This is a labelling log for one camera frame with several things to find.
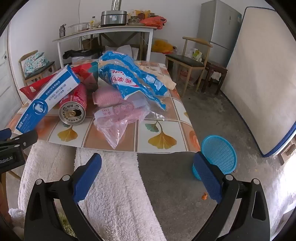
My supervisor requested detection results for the dark brown stool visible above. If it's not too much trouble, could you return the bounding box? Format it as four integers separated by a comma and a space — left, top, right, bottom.
200, 61, 228, 95

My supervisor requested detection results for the blue plastic basket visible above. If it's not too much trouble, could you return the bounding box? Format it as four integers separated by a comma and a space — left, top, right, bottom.
192, 135, 237, 181

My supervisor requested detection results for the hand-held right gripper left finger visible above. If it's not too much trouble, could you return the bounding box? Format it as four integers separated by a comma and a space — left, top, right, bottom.
24, 153, 102, 241

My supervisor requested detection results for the yellow plastic bag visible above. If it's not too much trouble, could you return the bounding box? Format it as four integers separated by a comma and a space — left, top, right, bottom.
151, 39, 177, 55

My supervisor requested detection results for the blue white toothpaste box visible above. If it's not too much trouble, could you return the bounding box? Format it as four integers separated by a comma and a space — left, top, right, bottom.
12, 64, 81, 134

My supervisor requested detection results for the white foam box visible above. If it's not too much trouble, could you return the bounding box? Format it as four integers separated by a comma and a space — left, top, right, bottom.
150, 51, 167, 62

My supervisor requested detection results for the white sack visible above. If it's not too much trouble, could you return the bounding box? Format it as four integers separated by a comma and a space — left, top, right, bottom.
105, 45, 139, 61

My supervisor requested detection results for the green white packet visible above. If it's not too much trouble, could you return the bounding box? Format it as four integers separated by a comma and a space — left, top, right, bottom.
191, 49, 203, 62

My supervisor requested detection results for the clear pink plastic bag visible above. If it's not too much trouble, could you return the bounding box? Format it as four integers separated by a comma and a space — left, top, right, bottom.
94, 93, 166, 149

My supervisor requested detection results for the floral cushion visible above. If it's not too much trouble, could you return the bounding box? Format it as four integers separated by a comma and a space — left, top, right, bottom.
24, 52, 50, 75

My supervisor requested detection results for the white door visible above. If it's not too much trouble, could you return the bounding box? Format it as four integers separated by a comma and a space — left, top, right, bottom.
0, 30, 22, 130

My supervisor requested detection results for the pink sponge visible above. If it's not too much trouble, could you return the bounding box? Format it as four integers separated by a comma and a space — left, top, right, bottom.
92, 88, 123, 107

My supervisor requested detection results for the clear glass container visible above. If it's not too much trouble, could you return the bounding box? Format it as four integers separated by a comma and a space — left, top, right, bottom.
69, 22, 89, 33

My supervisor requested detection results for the grey rice cooker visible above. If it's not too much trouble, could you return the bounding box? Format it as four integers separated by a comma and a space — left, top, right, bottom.
100, 10, 127, 26

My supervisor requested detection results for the blue white plastic bag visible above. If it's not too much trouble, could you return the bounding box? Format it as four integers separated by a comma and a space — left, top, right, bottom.
98, 50, 169, 112

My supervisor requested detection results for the silver fridge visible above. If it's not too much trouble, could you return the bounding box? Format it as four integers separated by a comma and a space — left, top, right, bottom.
196, 0, 242, 67

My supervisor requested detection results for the red drink can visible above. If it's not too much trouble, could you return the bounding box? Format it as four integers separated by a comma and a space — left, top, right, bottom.
58, 83, 88, 127

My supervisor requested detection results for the red snack bag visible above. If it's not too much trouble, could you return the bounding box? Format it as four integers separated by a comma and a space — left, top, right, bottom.
20, 62, 100, 101

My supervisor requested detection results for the wooden chair black seat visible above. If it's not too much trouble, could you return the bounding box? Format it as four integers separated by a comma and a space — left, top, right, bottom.
165, 37, 211, 98

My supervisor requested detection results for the wooden stand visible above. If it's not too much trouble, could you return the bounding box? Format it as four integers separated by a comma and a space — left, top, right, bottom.
277, 139, 296, 165

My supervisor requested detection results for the orange plastic bag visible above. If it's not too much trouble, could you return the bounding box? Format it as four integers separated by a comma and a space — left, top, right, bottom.
140, 16, 167, 29

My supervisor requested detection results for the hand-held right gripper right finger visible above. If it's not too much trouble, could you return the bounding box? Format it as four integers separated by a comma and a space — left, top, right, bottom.
193, 152, 270, 241

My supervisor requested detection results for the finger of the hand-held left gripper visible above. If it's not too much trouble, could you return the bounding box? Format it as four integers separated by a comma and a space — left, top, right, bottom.
0, 132, 39, 151
0, 128, 12, 141

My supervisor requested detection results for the white desk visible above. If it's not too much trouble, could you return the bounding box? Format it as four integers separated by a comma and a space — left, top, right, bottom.
53, 25, 157, 67

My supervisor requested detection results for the black cloth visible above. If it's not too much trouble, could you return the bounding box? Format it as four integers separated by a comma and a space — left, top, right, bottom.
63, 49, 93, 59

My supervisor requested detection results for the white mattress blue trim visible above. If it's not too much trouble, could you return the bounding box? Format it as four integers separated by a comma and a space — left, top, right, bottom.
220, 6, 296, 158

